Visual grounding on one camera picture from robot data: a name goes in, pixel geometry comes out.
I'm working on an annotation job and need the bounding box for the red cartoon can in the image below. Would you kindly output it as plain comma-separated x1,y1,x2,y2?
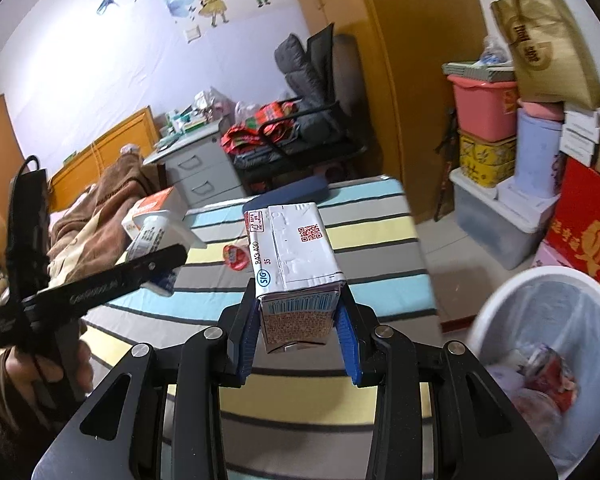
222,242,252,272

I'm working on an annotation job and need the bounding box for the person's left forearm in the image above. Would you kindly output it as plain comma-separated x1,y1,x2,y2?
0,385,71,480

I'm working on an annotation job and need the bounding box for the person's left hand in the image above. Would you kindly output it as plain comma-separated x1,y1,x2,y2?
0,327,95,416

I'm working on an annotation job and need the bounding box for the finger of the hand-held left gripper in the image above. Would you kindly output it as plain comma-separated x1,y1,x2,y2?
21,244,189,322

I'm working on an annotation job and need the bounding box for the wooden headboard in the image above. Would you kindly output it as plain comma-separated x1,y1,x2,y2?
46,105,162,213

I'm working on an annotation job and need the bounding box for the yellow patterned tin box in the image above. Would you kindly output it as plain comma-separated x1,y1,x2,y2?
458,130,520,189

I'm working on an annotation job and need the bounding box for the white trash bin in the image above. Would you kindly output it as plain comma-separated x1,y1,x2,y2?
466,266,600,478

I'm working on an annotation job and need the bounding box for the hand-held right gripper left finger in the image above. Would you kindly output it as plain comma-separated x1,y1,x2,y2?
40,300,261,480

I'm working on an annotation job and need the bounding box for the red gift box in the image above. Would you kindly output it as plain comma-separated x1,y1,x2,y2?
544,157,600,303

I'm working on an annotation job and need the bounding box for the wooden wardrobe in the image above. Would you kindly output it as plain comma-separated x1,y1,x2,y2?
285,0,488,223

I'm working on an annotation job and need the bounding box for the pile of boxes on cabinet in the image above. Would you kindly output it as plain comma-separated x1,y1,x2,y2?
157,87,233,142

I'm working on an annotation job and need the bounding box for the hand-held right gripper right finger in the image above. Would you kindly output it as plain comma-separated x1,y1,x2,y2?
332,284,556,480

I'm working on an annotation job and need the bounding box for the grey cushioned chair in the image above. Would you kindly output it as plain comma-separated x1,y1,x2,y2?
230,24,371,188

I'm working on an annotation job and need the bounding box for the pink plastic bin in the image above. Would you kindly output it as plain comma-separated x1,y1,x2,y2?
447,74,522,143

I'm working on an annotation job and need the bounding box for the red milk carton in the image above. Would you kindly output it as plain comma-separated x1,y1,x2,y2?
243,202,345,356

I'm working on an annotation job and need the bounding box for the red snack wrapper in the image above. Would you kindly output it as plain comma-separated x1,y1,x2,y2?
527,344,580,413

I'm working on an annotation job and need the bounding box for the stack of white boxes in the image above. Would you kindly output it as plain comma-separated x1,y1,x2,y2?
560,106,600,167

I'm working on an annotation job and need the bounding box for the lavender cylinder container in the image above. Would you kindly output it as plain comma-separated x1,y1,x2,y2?
516,101,566,199

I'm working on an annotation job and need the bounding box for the red striped bag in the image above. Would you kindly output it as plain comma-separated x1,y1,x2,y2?
220,101,303,161

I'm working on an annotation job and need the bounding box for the grey drawer cabinet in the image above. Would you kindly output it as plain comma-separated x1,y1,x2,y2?
144,121,247,211

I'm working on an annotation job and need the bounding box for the clear storage box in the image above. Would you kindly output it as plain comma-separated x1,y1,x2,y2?
449,166,560,272

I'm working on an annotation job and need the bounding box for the clear labelled plastic cup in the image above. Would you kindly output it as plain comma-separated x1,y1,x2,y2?
121,208,207,296

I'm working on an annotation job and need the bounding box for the brown paper bag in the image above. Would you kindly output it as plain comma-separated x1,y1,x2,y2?
490,0,600,111

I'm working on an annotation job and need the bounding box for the striped table cloth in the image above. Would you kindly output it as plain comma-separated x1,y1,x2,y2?
77,175,438,480

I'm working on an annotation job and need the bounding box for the dark blue pouch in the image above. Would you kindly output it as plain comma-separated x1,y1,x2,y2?
241,175,332,217

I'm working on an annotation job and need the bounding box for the brown blanket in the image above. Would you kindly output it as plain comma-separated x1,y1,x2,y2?
47,152,161,286

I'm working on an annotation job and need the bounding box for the orange and white box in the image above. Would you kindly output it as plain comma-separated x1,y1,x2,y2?
130,186,187,226

